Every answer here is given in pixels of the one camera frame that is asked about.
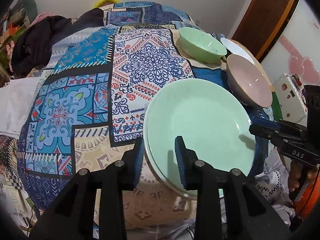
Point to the green plate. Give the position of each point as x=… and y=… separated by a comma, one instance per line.
x=200, y=120

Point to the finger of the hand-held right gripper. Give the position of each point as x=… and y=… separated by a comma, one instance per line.
x=265, y=132
x=265, y=122

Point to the blue patchwork blanket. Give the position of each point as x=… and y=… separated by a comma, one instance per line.
x=125, y=67

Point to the pink bowl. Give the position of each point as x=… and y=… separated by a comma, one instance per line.
x=250, y=85

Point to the white bowl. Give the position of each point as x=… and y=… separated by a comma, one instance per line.
x=237, y=50

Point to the dark clothing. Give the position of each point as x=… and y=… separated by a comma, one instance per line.
x=37, y=42

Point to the pink cloth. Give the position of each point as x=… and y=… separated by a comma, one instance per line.
x=42, y=18

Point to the white sheet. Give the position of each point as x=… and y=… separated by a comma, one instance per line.
x=15, y=105

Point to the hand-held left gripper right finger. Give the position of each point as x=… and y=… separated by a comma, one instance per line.
x=180, y=160

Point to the wooden door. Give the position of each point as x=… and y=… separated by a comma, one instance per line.
x=267, y=17

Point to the white printed bedsheet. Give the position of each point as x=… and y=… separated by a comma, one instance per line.
x=272, y=180

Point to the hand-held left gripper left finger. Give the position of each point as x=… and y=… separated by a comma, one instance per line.
x=138, y=162

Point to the person's right hand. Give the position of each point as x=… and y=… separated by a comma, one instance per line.
x=293, y=177

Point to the green bowl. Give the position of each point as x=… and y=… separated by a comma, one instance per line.
x=200, y=46

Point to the green cardboard box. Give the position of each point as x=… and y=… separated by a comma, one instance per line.
x=12, y=33

